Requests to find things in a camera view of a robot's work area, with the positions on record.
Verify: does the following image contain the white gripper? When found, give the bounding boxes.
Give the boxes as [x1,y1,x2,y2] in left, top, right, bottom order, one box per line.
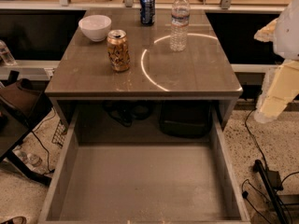
[254,0,299,123]

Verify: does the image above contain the clear plastic water bottle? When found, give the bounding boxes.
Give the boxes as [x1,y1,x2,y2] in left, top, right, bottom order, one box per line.
[170,0,191,51]

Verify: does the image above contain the grey open top drawer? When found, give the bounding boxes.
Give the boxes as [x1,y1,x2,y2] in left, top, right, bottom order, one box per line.
[38,105,250,224]

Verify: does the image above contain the plastic bottle on floor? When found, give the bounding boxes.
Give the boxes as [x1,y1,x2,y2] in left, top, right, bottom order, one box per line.
[14,149,47,175]

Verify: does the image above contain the clear bottle on left shelf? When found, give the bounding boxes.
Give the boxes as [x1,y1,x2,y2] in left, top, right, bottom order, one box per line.
[0,40,17,65]

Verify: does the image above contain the grey cabinet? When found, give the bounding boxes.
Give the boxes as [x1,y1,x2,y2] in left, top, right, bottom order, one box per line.
[46,8,242,124]

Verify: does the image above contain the black stand on right floor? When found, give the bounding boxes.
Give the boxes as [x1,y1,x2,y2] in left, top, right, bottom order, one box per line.
[253,160,299,224]

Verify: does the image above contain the blue soda can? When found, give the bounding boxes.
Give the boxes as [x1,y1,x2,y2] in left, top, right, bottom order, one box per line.
[140,0,155,25]

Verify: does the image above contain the gold soda can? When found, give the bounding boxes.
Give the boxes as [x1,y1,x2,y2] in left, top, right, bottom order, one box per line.
[107,30,130,72]

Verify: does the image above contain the white ceramic bowl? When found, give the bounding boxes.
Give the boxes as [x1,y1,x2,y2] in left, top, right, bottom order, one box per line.
[78,15,111,42]

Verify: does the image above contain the dark brown chair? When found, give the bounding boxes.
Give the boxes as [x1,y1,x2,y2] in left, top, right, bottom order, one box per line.
[0,70,52,186]

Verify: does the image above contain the black cable on right floor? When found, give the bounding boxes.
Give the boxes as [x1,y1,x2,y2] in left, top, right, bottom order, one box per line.
[243,107,269,170]

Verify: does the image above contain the black cable on floor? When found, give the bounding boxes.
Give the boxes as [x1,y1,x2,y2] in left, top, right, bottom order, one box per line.
[30,107,58,175]
[243,107,269,170]

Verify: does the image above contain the black cables under cabinet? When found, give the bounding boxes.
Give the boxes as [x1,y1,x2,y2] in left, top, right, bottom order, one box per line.
[102,100,155,129]

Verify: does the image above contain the black cable on left floor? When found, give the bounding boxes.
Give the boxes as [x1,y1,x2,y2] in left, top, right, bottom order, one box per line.
[30,107,58,175]

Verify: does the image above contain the wire mesh basket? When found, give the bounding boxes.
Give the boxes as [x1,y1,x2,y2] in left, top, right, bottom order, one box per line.
[51,121,67,147]

